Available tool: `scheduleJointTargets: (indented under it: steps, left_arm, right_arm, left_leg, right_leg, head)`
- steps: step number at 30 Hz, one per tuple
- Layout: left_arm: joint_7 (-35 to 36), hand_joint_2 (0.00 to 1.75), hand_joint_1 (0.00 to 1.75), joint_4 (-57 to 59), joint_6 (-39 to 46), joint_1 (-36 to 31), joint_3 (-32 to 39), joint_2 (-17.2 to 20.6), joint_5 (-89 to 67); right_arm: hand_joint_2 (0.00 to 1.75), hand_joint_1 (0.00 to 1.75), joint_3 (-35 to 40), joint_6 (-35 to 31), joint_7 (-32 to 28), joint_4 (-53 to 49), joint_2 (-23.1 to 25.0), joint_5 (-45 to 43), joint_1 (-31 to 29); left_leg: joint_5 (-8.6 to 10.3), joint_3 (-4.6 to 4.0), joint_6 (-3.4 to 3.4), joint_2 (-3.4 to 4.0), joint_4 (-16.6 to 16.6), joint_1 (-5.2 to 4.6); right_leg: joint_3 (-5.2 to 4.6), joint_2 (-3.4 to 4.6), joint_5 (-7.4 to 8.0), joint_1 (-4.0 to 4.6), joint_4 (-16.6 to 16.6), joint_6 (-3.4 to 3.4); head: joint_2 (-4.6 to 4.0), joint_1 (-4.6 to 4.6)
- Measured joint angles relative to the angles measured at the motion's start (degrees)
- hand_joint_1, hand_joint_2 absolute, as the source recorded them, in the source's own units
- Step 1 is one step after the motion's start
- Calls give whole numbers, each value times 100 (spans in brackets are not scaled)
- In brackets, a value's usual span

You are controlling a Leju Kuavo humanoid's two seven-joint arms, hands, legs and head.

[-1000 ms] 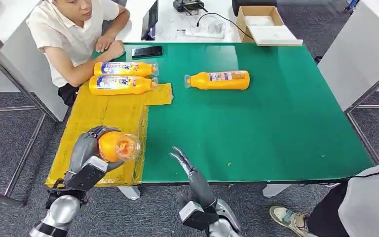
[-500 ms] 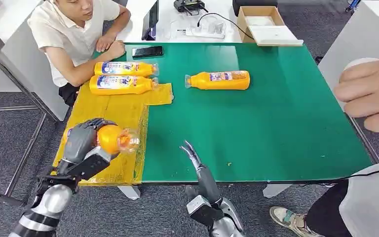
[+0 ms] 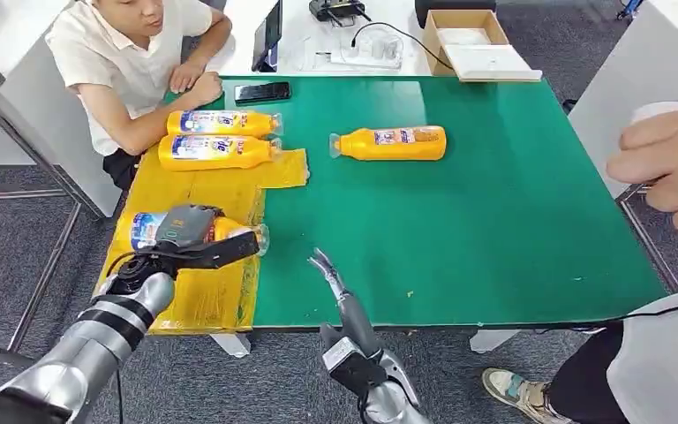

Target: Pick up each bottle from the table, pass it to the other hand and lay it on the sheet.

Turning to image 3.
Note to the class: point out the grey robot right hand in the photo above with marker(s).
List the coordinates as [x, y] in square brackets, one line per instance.
[356, 322]

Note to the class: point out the person's left hand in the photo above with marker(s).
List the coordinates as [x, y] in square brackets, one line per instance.
[186, 76]

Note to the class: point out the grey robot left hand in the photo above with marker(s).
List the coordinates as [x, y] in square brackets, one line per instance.
[190, 225]

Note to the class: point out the person's right hand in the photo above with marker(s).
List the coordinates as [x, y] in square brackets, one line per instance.
[207, 89]

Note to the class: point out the orange drink bottle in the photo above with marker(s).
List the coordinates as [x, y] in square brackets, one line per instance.
[257, 124]
[362, 146]
[257, 153]
[143, 231]

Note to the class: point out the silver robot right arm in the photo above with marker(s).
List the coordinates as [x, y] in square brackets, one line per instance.
[391, 404]

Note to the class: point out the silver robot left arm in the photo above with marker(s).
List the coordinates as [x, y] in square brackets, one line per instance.
[81, 351]

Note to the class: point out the black smartphone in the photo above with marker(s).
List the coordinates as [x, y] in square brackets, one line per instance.
[263, 92]

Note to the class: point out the person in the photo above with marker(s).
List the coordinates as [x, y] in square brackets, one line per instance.
[666, 363]
[117, 58]

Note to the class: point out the yellow plastic sheet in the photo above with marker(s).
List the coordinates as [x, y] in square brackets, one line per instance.
[210, 298]

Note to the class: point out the black tablet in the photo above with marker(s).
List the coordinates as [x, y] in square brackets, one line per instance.
[269, 35]

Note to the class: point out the white side table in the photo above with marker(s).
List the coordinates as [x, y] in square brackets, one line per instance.
[619, 88]

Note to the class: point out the white table foot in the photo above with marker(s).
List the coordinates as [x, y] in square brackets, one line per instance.
[231, 344]
[491, 340]

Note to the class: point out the green table mat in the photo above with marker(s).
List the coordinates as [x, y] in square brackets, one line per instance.
[462, 234]

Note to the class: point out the black electronic device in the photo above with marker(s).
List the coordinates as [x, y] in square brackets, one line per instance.
[336, 8]

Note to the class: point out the blue tool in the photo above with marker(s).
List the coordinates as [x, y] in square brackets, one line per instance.
[630, 9]

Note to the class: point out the pale sneaker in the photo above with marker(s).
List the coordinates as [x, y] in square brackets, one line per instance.
[511, 389]

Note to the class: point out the flat white box lid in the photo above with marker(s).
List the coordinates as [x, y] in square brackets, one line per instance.
[491, 62]

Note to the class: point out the open cardboard box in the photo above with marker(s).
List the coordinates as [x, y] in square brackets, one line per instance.
[431, 38]

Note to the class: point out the white foam insert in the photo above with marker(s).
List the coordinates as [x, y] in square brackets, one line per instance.
[463, 36]

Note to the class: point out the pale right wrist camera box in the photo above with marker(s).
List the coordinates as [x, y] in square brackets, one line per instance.
[348, 368]

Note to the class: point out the steel table frame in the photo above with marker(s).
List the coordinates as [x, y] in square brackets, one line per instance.
[46, 269]

